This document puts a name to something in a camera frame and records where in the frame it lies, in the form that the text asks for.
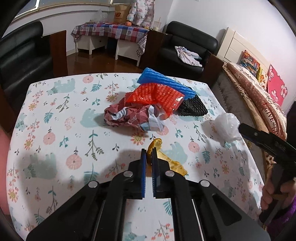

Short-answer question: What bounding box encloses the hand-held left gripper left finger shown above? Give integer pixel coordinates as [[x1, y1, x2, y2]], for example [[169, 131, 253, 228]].
[[26, 148, 147, 241]]

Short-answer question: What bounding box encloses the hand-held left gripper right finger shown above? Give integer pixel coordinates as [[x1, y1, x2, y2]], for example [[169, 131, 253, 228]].
[[151, 148, 271, 241]]

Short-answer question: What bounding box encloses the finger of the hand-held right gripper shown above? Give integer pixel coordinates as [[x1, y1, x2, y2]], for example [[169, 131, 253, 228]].
[[238, 123, 296, 154], [245, 136, 296, 164]]

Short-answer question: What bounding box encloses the orange plastic bag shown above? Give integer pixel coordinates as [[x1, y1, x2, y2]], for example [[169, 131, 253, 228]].
[[147, 138, 188, 176]]

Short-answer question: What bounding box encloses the white plastic bag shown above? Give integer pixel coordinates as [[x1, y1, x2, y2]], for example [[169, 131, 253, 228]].
[[214, 113, 243, 142]]

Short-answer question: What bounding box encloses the maroon wrapper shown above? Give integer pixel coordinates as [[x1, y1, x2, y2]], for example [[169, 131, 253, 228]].
[[103, 103, 170, 132]]

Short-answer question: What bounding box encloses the black foam net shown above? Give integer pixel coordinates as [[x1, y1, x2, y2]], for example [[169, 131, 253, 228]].
[[174, 87, 208, 117]]

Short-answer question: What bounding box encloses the red printed bubble mailer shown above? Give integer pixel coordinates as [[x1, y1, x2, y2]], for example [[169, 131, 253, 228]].
[[125, 83, 185, 120]]

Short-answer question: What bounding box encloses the blue foam sheet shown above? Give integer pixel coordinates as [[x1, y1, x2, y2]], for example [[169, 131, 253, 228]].
[[138, 68, 196, 100]]

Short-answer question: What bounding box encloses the pink plastic bucket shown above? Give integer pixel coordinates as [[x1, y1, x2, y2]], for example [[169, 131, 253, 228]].
[[0, 128, 11, 209]]

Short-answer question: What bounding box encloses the person's right forearm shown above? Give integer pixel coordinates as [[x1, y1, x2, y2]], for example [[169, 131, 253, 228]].
[[268, 199, 296, 235]]

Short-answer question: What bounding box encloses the person's right hand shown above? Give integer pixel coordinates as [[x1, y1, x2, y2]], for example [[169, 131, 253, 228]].
[[261, 176, 296, 211]]

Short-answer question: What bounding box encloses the brown dotted quilt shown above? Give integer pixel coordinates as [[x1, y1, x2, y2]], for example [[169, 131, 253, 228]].
[[227, 62, 288, 139]]

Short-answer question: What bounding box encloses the pink flower pillow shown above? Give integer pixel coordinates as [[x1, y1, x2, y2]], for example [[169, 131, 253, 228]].
[[267, 64, 288, 107]]

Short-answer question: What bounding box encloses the bed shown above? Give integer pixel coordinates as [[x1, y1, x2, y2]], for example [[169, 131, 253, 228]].
[[215, 64, 289, 167]]

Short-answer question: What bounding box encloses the yellow pillow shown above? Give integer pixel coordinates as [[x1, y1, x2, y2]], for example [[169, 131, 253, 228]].
[[257, 67, 270, 86]]

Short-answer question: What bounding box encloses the colourful striped pillow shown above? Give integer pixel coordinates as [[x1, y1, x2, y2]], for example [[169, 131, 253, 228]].
[[240, 50, 260, 72]]

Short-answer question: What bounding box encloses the floral tablecloth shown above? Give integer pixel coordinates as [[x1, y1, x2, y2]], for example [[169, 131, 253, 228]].
[[6, 73, 266, 241]]

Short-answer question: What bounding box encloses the cream wooden headboard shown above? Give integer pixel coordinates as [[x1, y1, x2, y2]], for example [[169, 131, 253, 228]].
[[216, 27, 273, 70]]

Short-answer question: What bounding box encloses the white printed garment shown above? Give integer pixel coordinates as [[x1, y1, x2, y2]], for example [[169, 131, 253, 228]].
[[174, 46, 203, 67]]

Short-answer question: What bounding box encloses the black leather armchair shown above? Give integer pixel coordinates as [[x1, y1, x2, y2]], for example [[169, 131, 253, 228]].
[[0, 21, 68, 112], [144, 21, 225, 80]]

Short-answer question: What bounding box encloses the white desk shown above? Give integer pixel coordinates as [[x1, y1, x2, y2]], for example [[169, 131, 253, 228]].
[[76, 35, 141, 62]]

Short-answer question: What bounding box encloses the checkered tablecloth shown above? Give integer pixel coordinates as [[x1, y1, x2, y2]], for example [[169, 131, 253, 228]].
[[71, 22, 149, 57]]

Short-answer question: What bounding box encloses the white printed puffer jacket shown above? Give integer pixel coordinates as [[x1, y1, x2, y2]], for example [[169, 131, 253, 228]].
[[126, 0, 155, 29]]

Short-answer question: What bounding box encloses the brown paper bag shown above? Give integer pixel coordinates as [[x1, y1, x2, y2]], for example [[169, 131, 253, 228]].
[[113, 5, 133, 25]]

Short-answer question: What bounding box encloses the clear plastic bag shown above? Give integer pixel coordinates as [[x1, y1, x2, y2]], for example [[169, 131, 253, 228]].
[[91, 9, 108, 24]]

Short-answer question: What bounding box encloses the window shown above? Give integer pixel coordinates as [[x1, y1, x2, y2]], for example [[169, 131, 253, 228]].
[[14, 0, 116, 21]]

